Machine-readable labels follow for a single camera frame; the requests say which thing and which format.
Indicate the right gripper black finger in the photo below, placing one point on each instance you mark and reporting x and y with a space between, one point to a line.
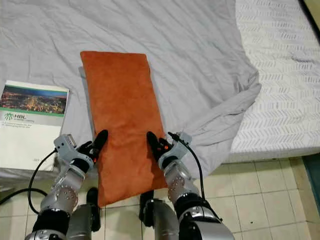
156 142

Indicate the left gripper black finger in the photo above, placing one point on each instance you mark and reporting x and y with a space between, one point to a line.
100 139

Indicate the orange rectangular pillow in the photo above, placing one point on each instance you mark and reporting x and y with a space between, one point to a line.
120 100

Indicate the white booklet with city photo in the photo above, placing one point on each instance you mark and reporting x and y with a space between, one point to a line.
30 142

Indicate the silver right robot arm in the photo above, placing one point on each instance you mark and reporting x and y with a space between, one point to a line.
180 186

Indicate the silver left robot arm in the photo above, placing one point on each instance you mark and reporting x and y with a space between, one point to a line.
62 192

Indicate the robot right leg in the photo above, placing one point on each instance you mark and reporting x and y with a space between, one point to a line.
162 220

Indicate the robot leg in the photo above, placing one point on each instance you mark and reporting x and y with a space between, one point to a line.
86 220
162 220

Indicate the robot left leg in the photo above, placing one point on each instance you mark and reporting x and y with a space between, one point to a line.
86 220

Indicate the grey crumpled bed sheet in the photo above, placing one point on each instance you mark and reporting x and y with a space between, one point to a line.
180 50

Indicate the white quilted mattress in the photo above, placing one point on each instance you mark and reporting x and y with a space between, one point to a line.
280 75

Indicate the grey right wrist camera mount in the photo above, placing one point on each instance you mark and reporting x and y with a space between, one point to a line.
181 146

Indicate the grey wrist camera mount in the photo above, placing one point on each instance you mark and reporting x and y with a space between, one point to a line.
181 146
65 145

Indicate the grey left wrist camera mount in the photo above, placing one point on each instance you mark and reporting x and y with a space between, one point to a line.
65 145

